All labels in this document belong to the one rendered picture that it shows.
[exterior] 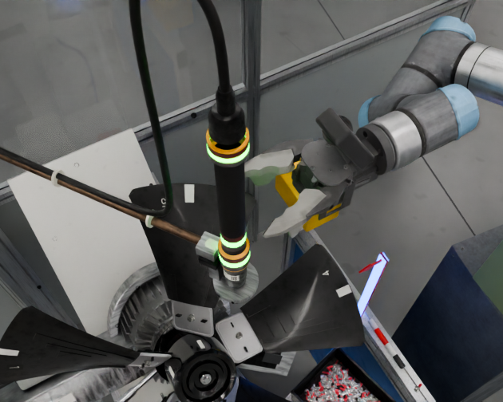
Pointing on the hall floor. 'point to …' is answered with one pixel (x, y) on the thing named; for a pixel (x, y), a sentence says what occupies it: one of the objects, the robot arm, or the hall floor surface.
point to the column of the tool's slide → (16, 273)
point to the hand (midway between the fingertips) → (251, 200)
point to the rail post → (287, 252)
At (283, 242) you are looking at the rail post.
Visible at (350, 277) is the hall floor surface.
